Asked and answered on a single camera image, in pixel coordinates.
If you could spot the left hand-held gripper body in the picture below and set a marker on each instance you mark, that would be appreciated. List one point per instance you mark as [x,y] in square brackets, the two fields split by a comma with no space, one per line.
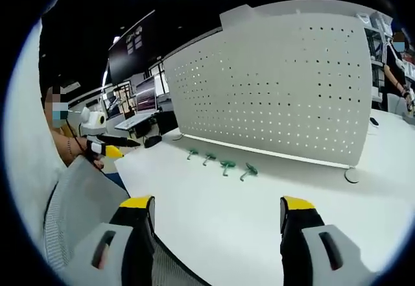
[94,124]

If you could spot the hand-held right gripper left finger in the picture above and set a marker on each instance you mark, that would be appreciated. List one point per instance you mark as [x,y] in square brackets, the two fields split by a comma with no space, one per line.
[136,250]

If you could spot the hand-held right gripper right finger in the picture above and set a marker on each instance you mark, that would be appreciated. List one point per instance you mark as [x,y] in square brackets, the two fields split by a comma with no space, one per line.
[298,253]

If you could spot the green hook assembly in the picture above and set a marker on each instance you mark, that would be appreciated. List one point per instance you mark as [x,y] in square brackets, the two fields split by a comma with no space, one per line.
[250,169]
[193,152]
[228,163]
[210,156]

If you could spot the white perforated mounting plate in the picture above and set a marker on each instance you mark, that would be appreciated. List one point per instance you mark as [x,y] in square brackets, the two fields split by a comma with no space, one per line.
[269,88]

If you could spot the person's left hand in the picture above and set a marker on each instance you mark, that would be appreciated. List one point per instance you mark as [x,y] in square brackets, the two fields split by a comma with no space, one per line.
[90,156]

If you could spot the black object on table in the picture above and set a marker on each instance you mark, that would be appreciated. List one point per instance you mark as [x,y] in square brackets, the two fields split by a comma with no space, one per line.
[152,141]

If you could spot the computer monitor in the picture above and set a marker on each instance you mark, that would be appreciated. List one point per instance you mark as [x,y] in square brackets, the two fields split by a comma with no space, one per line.
[147,96]

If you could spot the grey mesh chair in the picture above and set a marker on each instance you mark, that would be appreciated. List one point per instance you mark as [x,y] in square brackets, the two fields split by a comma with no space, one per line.
[84,198]

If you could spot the large black hanging screen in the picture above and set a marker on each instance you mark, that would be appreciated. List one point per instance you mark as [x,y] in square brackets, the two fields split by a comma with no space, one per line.
[131,49]

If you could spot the small black and white device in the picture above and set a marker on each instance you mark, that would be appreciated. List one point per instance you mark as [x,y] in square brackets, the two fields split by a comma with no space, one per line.
[373,121]

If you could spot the white desk partition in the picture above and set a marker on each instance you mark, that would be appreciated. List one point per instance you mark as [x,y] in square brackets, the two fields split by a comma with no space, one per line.
[291,7]

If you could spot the white storage shelf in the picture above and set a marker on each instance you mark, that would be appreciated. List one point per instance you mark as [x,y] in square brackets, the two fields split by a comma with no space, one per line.
[376,39]

